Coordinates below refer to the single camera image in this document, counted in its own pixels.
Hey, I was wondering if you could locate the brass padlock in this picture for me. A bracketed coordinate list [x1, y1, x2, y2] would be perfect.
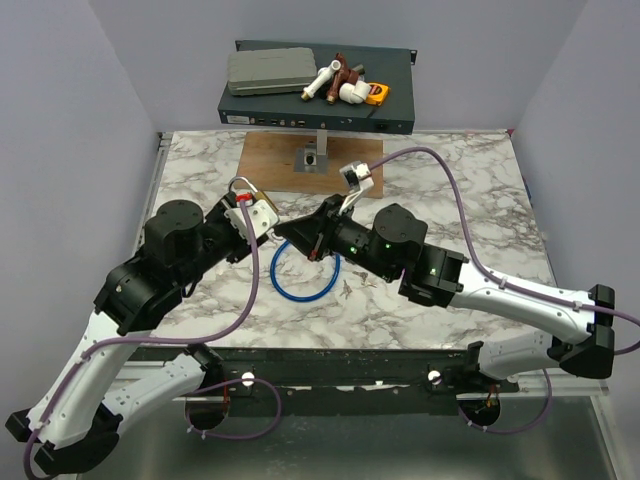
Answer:
[228, 176, 279, 213]

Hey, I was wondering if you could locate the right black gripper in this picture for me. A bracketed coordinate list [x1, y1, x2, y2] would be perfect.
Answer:
[274, 195, 395, 283]

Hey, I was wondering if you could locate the brown pipe fitting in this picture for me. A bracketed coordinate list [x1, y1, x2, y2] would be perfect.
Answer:
[326, 53, 360, 105]

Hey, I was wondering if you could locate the purple cable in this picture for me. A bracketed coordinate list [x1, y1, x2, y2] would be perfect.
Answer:
[23, 197, 284, 480]
[362, 147, 640, 435]

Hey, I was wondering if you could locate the silver key bunch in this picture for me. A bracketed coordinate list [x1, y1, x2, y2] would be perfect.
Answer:
[353, 271, 377, 288]

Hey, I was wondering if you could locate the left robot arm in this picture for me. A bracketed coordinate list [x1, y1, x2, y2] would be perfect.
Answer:
[6, 191, 279, 479]

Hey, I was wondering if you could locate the grey plastic case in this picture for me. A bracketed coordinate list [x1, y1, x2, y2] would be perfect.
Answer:
[227, 47, 318, 96]

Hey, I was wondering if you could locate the blue cable lock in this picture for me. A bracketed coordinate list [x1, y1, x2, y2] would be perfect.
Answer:
[269, 241, 342, 303]

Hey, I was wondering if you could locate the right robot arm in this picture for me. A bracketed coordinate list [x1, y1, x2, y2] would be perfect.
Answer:
[275, 195, 615, 392]

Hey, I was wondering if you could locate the white elbow pipe fitting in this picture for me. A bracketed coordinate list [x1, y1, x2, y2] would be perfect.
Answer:
[339, 81, 371, 105]

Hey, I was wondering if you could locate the yellow tape measure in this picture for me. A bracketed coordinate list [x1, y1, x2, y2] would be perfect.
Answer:
[365, 82, 391, 107]

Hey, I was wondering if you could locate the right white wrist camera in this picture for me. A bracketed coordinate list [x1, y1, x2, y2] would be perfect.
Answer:
[338, 162, 374, 216]

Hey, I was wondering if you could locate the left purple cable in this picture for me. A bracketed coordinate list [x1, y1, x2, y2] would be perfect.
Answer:
[23, 197, 284, 480]

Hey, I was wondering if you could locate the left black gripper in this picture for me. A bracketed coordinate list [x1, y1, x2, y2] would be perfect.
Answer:
[175, 193, 268, 289]

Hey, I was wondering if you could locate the white straight pipe fitting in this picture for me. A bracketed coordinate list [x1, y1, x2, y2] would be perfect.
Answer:
[301, 60, 342, 101]

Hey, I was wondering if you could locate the aluminium frame profile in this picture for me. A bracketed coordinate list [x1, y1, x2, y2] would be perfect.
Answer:
[79, 357, 611, 401]

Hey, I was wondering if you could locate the black mounting rail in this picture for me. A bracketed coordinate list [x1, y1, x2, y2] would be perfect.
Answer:
[124, 344, 521, 419]

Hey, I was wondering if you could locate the wooden board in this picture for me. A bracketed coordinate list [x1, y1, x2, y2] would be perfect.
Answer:
[237, 132, 383, 198]

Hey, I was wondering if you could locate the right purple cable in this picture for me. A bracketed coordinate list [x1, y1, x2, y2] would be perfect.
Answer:
[362, 147, 640, 435]

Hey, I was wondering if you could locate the metal stand post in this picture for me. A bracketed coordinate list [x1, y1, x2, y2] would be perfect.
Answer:
[294, 129, 329, 175]

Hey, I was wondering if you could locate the dark teal rack device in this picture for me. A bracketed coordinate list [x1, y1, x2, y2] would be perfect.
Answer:
[218, 43, 415, 135]

